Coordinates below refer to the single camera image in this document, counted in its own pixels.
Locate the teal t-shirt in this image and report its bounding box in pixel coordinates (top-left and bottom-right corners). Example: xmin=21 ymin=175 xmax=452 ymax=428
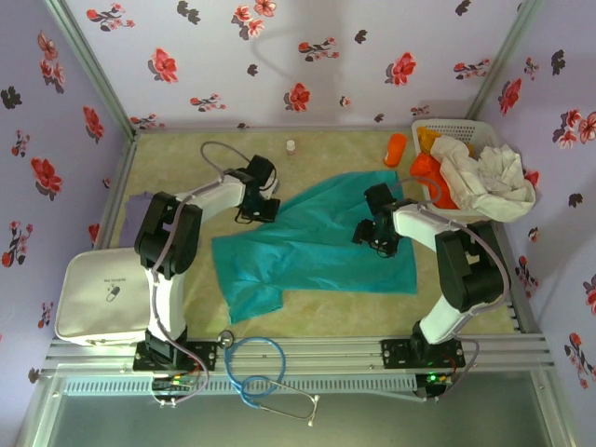
xmin=211 ymin=169 xmax=419 ymax=326

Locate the orange t-shirt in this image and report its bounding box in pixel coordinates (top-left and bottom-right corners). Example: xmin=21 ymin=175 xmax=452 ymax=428
xmin=409 ymin=152 xmax=461 ymax=210

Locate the orange plastic bottle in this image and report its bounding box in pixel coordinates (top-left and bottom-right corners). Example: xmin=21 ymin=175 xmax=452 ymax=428
xmin=383 ymin=132 xmax=409 ymax=169

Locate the white crumpled t-shirt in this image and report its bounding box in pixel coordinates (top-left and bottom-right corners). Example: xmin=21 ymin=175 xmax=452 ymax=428
xmin=431 ymin=137 xmax=483 ymax=209
xmin=465 ymin=145 xmax=537 ymax=224

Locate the yellow t-shirt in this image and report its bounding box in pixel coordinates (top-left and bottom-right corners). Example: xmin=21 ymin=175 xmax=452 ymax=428
xmin=416 ymin=128 xmax=476 ymax=157

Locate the purple folded t-shirt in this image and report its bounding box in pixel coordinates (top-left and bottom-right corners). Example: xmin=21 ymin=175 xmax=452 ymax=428
xmin=119 ymin=192 xmax=157 ymax=248

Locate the white plastic laundry basket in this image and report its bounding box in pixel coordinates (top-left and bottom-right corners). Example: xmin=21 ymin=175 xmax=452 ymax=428
xmin=411 ymin=118 xmax=503 ymax=221

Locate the blue stethoscope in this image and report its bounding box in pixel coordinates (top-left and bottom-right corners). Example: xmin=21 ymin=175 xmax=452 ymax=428
xmin=218 ymin=329 xmax=321 ymax=427

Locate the controller board with green light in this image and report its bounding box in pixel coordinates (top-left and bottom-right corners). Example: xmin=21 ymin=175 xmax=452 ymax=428
xmin=415 ymin=371 xmax=455 ymax=401
xmin=151 ymin=372 xmax=199 ymax=392

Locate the white pouch with pill print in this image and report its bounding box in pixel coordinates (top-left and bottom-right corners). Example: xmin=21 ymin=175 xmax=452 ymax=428
xmin=54 ymin=247 xmax=157 ymax=346

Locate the thin black right camera cable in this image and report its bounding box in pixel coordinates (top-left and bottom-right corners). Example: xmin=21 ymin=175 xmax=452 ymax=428
xmin=371 ymin=240 xmax=398 ymax=260

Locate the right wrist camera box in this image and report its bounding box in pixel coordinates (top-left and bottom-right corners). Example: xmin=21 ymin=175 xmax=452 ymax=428
xmin=363 ymin=183 xmax=397 ymax=209

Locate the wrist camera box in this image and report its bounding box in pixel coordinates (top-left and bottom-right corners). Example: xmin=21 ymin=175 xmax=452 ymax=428
xmin=245 ymin=155 xmax=279 ymax=195
xmin=363 ymin=183 xmax=397 ymax=209

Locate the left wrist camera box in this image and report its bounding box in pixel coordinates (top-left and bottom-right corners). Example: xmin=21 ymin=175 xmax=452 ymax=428
xmin=245 ymin=155 xmax=279 ymax=195

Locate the aluminium frame bar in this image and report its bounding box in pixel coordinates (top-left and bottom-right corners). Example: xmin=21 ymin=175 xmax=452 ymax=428
xmin=134 ymin=123 xmax=469 ymax=137

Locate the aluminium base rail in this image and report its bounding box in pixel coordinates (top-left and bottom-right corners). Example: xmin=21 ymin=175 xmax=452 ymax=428
xmin=44 ymin=332 xmax=555 ymax=373

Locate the aluminium side rail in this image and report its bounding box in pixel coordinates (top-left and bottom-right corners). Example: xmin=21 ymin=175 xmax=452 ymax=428
xmin=481 ymin=218 xmax=544 ymax=334
xmin=92 ymin=134 xmax=140 ymax=251

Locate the slotted grey cable duct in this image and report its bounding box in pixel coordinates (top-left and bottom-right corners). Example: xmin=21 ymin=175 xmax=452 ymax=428
xmin=62 ymin=374 xmax=418 ymax=397

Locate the aluminium frame post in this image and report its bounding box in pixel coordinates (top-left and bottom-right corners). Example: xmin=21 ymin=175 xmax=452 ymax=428
xmin=465 ymin=0 xmax=546 ymax=122
xmin=44 ymin=0 xmax=139 ymax=136

